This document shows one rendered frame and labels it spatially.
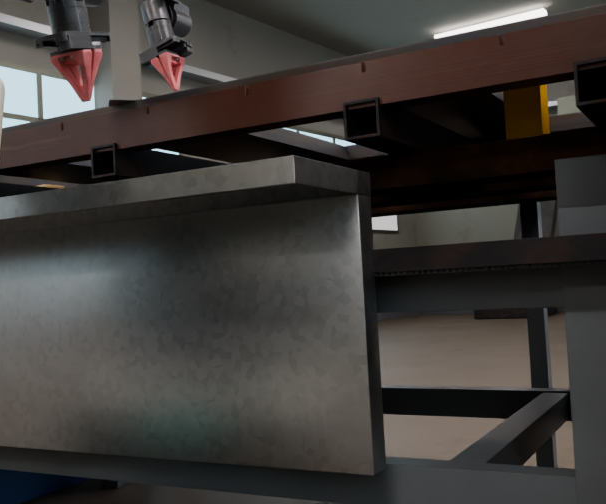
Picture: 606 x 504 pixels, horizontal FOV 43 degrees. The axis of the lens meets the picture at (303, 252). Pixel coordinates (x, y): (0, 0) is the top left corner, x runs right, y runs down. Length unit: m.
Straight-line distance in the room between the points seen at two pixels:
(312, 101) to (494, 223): 9.08
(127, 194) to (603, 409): 0.62
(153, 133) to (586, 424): 0.73
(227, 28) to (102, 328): 6.71
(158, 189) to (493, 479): 0.55
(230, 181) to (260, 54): 7.28
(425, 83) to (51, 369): 0.72
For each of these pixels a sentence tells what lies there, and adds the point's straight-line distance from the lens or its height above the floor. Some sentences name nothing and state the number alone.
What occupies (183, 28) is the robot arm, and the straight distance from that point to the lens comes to 1.85.
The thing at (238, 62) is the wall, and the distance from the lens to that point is 7.83.
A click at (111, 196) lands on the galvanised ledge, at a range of 0.98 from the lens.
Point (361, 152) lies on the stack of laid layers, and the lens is 1.78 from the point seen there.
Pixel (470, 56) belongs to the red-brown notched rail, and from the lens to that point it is 0.99.
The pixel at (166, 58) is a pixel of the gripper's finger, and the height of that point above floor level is 1.03.
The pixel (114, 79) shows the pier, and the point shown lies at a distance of 6.27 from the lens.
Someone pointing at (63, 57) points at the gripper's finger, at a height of 0.90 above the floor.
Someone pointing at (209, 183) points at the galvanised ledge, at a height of 0.66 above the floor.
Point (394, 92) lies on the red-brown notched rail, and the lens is 1.02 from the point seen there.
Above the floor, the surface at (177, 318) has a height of 0.50.
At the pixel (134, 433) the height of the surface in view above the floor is 0.33.
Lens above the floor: 0.55
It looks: 2 degrees up
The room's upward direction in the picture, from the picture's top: 3 degrees counter-clockwise
